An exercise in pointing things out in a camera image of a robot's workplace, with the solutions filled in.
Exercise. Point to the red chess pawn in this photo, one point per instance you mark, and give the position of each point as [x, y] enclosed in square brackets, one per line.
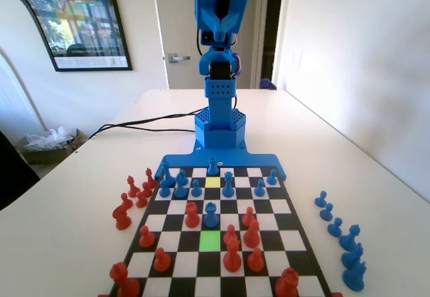
[146, 191]
[146, 239]
[126, 203]
[256, 261]
[162, 261]
[230, 234]
[141, 201]
[248, 218]

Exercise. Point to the cardboard box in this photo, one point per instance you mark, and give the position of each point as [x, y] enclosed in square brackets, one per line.
[40, 156]

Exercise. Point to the blue chess queen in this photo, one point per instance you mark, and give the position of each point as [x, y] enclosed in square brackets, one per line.
[227, 187]

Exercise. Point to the blue chess bishop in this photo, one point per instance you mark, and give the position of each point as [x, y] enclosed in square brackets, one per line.
[349, 241]

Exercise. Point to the blue chess rook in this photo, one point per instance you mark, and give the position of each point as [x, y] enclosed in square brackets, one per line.
[212, 167]

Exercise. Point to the red chess rook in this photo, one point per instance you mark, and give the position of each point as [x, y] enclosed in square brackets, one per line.
[286, 283]
[191, 218]

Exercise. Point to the white wall switch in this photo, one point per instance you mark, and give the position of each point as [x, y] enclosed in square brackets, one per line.
[297, 57]

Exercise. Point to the black white chess board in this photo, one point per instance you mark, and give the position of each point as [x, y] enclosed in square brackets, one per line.
[280, 206]

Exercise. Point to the blue chess king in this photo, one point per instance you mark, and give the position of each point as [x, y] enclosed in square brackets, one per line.
[167, 176]

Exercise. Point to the white door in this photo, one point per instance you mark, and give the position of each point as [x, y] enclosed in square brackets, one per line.
[174, 14]

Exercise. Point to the red chess queen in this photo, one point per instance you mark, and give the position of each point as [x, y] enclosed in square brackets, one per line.
[232, 258]

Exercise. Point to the red chess bishop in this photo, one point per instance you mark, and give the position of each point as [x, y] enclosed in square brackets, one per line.
[149, 179]
[132, 189]

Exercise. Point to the moved blue pawn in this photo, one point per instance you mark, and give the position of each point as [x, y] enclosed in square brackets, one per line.
[210, 218]

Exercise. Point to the framed wall poster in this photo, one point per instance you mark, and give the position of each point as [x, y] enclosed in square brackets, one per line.
[84, 25]

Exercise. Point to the small blue printed part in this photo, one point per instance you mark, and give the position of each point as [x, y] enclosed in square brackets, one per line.
[267, 84]

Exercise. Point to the white arched panel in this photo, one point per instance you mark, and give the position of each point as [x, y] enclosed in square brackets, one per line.
[20, 41]

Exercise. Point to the clear plastic bag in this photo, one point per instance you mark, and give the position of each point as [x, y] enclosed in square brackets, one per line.
[47, 139]

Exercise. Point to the blue chess pawn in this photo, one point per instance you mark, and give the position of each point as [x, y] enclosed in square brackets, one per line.
[195, 191]
[164, 191]
[259, 189]
[326, 213]
[272, 179]
[320, 200]
[335, 230]

